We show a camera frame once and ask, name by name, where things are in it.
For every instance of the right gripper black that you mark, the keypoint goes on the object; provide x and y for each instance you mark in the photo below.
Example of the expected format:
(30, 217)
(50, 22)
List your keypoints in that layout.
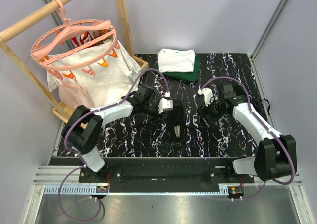
(204, 110)

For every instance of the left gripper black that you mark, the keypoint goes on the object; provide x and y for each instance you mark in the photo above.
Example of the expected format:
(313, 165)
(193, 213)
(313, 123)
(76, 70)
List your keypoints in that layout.
(156, 113)

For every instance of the black canvas sneaker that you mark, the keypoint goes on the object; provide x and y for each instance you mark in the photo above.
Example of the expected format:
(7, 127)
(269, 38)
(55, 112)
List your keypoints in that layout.
(176, 122)

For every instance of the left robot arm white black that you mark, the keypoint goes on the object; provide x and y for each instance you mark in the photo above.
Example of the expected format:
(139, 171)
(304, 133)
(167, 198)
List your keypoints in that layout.
(81, 132)

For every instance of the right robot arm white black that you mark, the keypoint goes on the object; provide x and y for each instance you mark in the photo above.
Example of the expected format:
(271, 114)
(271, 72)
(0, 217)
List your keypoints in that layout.
(276, 154)

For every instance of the white cloth hanging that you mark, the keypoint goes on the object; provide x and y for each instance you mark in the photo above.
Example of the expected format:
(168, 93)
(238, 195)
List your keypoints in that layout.
(107, 80)

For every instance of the folded green garment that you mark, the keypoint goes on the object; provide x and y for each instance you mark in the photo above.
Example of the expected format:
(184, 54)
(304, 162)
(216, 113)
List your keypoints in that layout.
(191, 77)

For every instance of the folded white t-shirt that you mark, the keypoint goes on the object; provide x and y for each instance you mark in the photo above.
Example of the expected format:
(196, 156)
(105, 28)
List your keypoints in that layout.
(170, 60)

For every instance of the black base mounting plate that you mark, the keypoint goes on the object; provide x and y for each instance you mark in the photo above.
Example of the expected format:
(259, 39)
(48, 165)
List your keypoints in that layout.
(166, 175)

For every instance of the pink cloth hanging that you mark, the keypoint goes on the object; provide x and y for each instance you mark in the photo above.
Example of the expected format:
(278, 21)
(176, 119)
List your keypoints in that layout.
(74, 95)

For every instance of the pink round clip hanger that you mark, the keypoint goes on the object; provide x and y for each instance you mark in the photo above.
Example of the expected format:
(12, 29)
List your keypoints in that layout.
(81, 34)

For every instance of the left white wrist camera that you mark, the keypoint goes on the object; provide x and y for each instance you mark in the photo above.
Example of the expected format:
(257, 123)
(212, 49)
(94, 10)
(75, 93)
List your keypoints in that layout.
(165, 104)

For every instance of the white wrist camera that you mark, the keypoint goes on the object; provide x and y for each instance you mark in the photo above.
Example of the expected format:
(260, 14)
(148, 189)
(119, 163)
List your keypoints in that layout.
(165, 104)
(207, 95)

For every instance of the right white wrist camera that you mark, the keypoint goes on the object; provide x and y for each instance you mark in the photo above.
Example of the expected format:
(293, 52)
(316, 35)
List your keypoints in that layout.
(207, 95)

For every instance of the aluminium rail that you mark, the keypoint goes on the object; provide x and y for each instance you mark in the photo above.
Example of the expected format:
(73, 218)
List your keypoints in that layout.
(65, 180)

